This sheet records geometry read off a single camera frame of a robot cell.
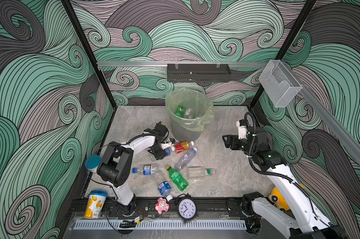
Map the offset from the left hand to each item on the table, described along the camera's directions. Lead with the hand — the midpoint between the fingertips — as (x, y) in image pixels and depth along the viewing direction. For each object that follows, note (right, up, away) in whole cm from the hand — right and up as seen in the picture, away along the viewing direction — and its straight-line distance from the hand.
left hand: (159, 151), depth 91 cm
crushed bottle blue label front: (+5, -16, -16) cm, 23 cm away
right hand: (+38, +11, -15) cm, 43 cm away
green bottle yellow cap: (+14, +25, +7) cm, 30 cm away
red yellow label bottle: (+16, +4, 0) cm, 17 cm away
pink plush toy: (+4, -22, -20) cm, 30 cm away
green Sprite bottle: (+13, -13, -12) cm, 22 cm away
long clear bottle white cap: (+17, -5, -1) cm, 18 cm away
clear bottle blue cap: (-5, -8, -9) cm, 14 cm away
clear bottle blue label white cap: (+6, +1, -3) cm, 7 cm away
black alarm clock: (+16, -24, -19) cm, 35 cm away
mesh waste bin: (+15, +10, +6) cm, 19 cm away
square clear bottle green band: (+24, -11, -6) cm, 27 cm away
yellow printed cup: (-28, -21, -21) cm, 41 cm away
